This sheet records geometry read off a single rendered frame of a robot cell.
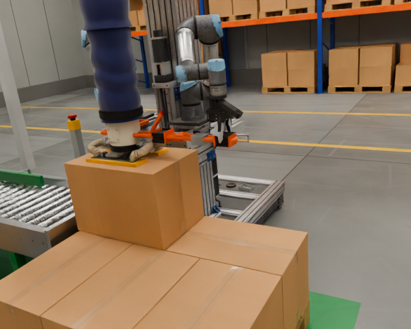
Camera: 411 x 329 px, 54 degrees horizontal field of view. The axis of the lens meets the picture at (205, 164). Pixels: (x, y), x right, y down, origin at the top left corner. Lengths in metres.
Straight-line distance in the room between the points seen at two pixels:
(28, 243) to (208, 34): 1.53
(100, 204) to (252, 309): 1.00
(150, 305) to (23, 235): 1.09
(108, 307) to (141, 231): 0.48
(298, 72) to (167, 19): 6.71
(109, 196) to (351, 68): 7.31
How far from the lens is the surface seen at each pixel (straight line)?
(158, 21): 2.72
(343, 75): 8.95
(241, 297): 1.69
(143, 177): 1.93
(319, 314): 2.48
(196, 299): 1.70
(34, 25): 13.55
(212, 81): 1.79
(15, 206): 3.05
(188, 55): 1.96
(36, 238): 2.48
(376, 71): 8.83
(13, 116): 5.67
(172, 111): 2.67
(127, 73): 2.07
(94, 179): 2.17
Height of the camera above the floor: 1.57
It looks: 19 degrees down
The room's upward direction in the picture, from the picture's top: 6 degrees counter-clockwise
